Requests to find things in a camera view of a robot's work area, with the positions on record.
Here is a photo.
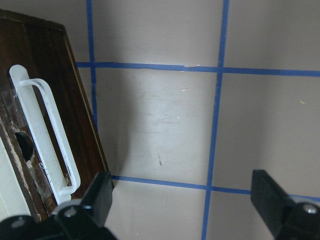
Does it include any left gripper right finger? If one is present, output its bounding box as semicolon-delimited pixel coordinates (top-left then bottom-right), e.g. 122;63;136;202
250;169;320;240

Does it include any cream plastic storage box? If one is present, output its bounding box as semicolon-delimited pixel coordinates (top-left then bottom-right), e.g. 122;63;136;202
0;140;31;221

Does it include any white drawer handle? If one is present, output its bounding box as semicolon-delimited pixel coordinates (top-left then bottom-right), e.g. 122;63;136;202
9;64;81;205

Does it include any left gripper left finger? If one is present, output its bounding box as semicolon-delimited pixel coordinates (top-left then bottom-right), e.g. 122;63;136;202
52;171;114;240

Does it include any dark wooden drawer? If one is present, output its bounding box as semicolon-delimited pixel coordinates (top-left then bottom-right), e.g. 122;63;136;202
0;10;108;222

